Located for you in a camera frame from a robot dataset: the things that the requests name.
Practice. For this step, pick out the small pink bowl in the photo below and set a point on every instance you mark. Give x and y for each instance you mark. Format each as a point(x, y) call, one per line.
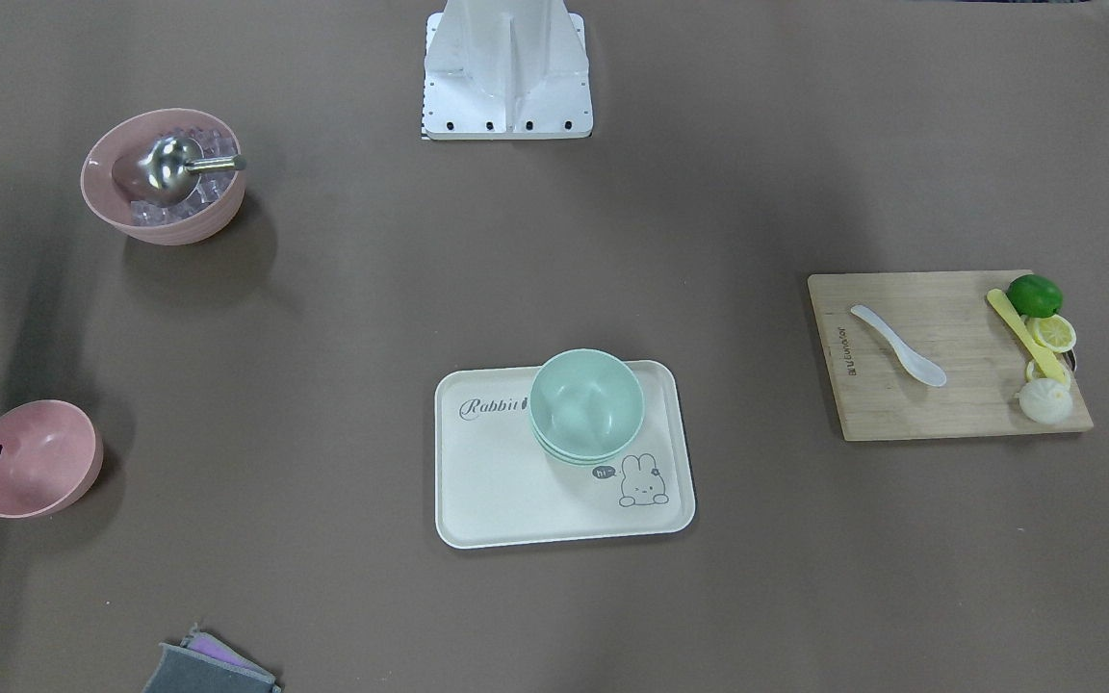
point(51, 454)

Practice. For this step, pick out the white plastic spoon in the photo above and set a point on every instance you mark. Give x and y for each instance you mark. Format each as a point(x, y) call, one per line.
point(916, 365)

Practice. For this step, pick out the large pink bowl with ice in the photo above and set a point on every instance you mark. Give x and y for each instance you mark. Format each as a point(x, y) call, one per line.
point(209, 209)

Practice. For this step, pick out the grey folded cloth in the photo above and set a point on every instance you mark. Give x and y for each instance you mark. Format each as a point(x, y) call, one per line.
point(201, 662)

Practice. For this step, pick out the metal ice scoop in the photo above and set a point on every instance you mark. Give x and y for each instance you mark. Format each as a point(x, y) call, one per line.
point(167, 171)

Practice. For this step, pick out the cream rabbit tray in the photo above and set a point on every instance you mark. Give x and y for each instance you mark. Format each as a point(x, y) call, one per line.
point(494, 486)

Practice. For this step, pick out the stacked green bowls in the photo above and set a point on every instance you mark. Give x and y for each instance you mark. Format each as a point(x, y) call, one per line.
point(585, 407)

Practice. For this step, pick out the yellow plastic knife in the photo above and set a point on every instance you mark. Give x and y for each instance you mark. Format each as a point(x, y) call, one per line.
point(1044, 359)

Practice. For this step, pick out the green lime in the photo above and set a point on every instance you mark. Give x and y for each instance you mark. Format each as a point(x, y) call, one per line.
point(1033, 295)

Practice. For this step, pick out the white steamed bun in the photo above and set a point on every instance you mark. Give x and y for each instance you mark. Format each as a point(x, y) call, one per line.
point(1045, 401)

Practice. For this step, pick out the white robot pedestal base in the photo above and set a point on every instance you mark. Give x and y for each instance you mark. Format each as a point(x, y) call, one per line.
point(506, 71)

